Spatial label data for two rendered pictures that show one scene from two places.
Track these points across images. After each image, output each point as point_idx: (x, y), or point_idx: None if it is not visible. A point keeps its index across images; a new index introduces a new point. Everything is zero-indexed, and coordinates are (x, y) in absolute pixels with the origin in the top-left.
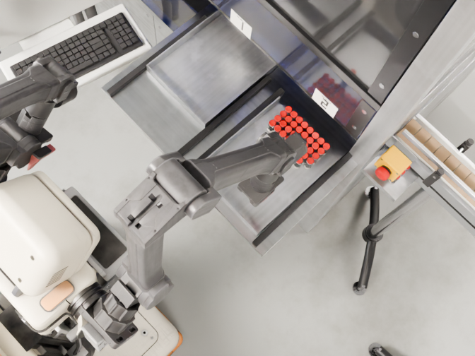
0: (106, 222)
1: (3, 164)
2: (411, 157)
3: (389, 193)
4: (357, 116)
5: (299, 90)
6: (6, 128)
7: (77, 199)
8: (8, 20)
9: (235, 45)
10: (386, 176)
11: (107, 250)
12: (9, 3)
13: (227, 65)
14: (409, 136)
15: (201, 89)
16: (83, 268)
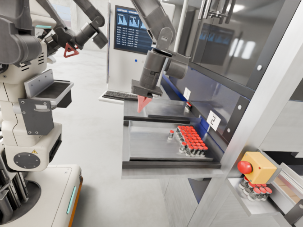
0: (65, 91)
1: (55, 37)
2: (277, 165)
3: (246, 205)
4: (233, 117)
5: (201, 132)
6: (69, 30)
7: (68, 84)
8: (117, 78)
9: (181, 111)
10: (247, 166)
11: (48, 95)
12: (120, 71)
13: (173, 112)
14: None
15: (157, 112)
16: None
